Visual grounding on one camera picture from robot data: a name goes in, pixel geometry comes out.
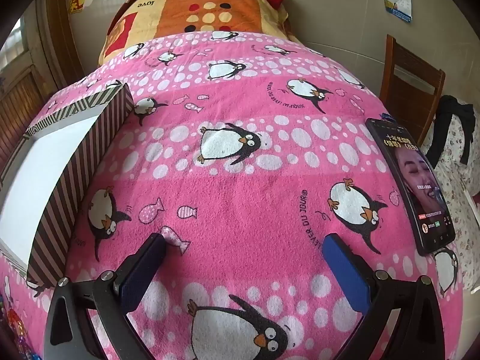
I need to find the floral cloth with black garment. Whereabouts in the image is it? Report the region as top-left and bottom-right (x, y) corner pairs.
(420, 94), (480, 293)

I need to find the orange patchwork quilt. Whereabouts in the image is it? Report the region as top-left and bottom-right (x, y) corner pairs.
(98, 0), (301, 66)

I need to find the black smartphone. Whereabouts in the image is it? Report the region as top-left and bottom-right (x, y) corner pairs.
(365, 118), (456, 257)

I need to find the black garment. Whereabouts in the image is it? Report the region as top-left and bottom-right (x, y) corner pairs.
(425, 95), (477, 169)

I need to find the brown wooden chair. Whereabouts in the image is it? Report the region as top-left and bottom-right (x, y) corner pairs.
(379, 34), (447, 147)

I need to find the brown wooden wall panelling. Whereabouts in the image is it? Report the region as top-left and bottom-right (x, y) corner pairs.
(0, 64), (57, 181)

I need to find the pink penguin print blanket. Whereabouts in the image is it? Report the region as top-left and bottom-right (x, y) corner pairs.
(0, 32), (469, 360)

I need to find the striped cardboard box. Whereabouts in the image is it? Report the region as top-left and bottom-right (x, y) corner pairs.
(0, 82), (135, 286)

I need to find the rainbow bead bracelet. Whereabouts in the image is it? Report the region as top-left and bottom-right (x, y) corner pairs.
(4, 305), (25, 331)

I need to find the window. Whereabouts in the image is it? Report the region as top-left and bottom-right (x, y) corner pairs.
(0, 19), (27, 72)

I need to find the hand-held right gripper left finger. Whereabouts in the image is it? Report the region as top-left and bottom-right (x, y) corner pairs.
(44, 232), (167, 360)

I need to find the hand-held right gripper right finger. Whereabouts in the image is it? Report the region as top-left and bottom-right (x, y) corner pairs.
(323, 232), (447, 360)

